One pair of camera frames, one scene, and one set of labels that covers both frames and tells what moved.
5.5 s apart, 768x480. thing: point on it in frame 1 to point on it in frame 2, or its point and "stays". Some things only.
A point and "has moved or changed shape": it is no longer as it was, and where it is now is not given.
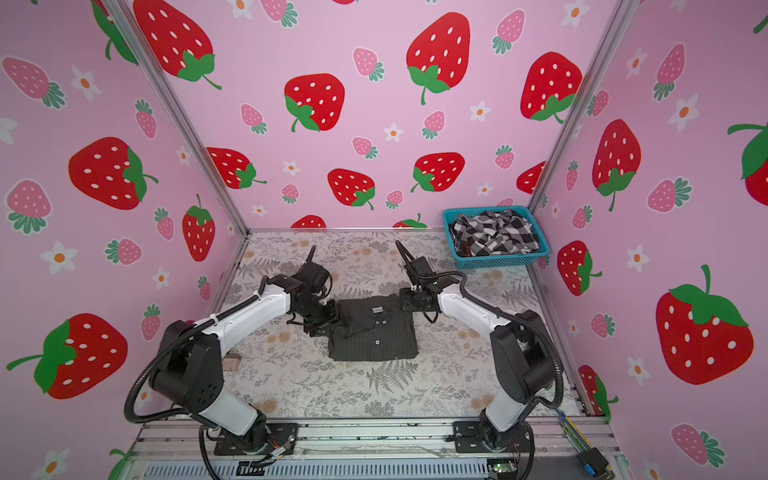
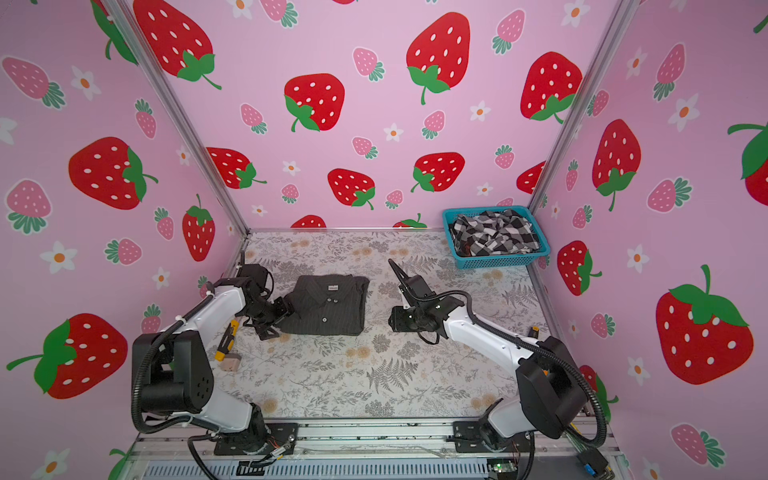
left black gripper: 333,304 to 285,311
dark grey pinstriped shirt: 378,328 has moved or changed shape
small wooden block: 231,362 stays
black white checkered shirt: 491,233 stays
